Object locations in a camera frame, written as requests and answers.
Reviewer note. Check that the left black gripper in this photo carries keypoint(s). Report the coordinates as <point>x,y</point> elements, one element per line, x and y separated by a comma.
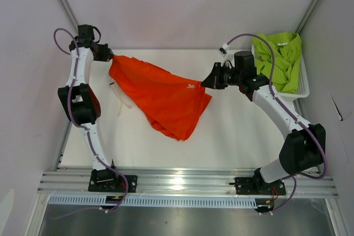
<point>108,53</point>

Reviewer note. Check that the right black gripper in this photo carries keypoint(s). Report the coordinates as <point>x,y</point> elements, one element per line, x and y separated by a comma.
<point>213,80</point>

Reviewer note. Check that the orange shorts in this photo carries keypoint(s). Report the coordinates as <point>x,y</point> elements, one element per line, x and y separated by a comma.
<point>172,104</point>

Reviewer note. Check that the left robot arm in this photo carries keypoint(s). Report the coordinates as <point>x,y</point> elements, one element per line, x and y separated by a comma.
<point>79,102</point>

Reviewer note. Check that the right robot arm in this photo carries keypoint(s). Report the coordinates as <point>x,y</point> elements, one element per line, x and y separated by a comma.
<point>304,143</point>

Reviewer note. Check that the green shorts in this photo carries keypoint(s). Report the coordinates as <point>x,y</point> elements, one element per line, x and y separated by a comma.
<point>287,48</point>

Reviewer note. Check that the white plastic basket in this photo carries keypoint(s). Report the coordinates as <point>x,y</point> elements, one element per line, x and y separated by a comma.
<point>303,87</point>

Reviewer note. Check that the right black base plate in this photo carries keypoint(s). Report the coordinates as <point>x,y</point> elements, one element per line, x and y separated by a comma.
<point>246,186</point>

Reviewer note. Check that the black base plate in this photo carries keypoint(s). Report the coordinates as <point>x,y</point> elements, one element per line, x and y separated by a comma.
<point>110,183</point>
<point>246,186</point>

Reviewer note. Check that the aluminium front rail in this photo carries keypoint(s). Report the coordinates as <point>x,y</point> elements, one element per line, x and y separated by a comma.
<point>181,182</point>

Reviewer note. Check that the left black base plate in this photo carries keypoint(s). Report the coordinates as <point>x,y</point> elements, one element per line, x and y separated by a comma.
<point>110,183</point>

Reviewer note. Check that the white slotted cable duct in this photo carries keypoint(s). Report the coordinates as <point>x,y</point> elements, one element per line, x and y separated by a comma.
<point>154,201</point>

